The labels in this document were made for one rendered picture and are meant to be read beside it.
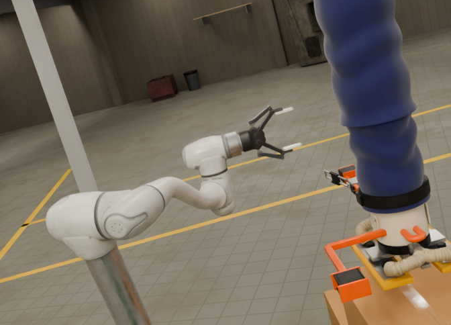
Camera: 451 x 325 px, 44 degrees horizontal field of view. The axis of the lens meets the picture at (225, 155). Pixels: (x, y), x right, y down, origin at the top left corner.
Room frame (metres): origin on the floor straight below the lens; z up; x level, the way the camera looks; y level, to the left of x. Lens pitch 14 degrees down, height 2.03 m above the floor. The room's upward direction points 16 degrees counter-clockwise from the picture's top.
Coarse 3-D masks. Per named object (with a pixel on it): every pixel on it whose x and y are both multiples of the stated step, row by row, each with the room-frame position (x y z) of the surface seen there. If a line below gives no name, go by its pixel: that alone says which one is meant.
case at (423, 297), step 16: (368, 272) 1.95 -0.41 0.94; (416, 272) 1.86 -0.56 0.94; (432, 272) 1.83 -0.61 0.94; (400, 288) 1.78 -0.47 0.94; (416, 288) 1.75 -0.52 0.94; (432, 288) 1.73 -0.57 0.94; (448, 288) 1.70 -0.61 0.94; (352, 304) 1.81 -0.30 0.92; (368, 304) 1.74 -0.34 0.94; (384, 304) 1.71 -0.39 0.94; (400, 304) 1.69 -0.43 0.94; (416, 304) 1.66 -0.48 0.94; (432, 304) 1.64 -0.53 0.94; (448, 304) 1.61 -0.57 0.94; (352, 320) 1.88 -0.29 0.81; (368, 320) 1.65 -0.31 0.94; (384, 320) 1.62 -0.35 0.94; (400, 320) 1.60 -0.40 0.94; (416, 320) 1.58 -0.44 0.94; (432, 320) 1.55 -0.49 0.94; (448, 320) 1.53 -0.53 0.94
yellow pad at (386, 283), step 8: (376, 240) 1.84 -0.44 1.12; (352, 248) 1.85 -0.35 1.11; (360, 248) 1.80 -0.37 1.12; (360, 256) 1.76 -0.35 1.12; (368, 256) 1.73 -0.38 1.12; (368, 264) 1.69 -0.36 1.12; (376, 264) 1.67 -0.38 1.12; (384, 264) 1.62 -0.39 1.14; (376, 272) 1.62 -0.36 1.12; (384, 272) 1.60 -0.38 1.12; (376, 280) 1.59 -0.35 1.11; (384, 280) 1.56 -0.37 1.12; (392, 280) 1.55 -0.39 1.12; (400, 280) 1.54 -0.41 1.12; (408, 280) 1.53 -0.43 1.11; (384, 288) 1.53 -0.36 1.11; (392, 288) 1.53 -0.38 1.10
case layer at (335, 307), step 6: (324, 294) 2.58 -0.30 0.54; (330, 294) 2.56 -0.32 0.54; (336, 294) 2.55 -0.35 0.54; (330, 300) 2.51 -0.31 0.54; (336, 300) 2.49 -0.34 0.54; (330, 306) 2.46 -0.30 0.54; (336, 306) 2.44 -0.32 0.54; (342, 306) 2.42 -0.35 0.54; (330, 312) 2.52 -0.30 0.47; (336, 312) 2.39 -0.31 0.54; (342, 312) 2.37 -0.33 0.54; (330, 318) 2.59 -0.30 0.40; (336, 318) 2.35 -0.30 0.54; (342, 318) 2.33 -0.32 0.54; (336, 324) 2.40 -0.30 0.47; (342, 324) 2.28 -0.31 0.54
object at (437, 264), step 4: (428, 224) 1.85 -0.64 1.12; (432, 228) 1.81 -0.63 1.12; (436, 244) 1.68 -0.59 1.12; (440, 244) 1.63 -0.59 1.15; (444, 244) 1.62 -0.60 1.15; (428, 248) 1.67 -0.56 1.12; (432, 248) 1.66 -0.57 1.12; (436, 248) 1.66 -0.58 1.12; (436, 264) 1.57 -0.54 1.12; (440, 264) 1.56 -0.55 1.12; (444, 264) 1.56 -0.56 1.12; (448, 264) 1.55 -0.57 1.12; (440, 268) 1.55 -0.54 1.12; (444, 268) 1.54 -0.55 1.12; (448, 268) 1.54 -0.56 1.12; (444, 272) 1.53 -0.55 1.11; (448, 272) 1.54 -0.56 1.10
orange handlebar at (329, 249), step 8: (368, 232) 1.66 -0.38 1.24; (376, 232) 1.65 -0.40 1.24; (384, 232) 1.65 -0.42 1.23; (400, 232) 1.62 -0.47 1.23; (408, 232) 1.59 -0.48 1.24; (416, 232) 1.59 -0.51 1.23; (424, 232) 1.56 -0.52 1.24; (344, 240) 1.66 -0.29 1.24; (352, 240) 1.65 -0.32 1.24; (360, 240) 1.65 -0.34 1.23; (408, 240) 1.57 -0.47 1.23; (416, 240) 1.55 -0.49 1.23; (328, 248) 1.63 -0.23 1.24; (336, 248) 1.65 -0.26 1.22; (328, 256) 1.61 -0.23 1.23; (336, 256) 1.57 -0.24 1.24; (336, 264) 1.52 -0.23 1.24
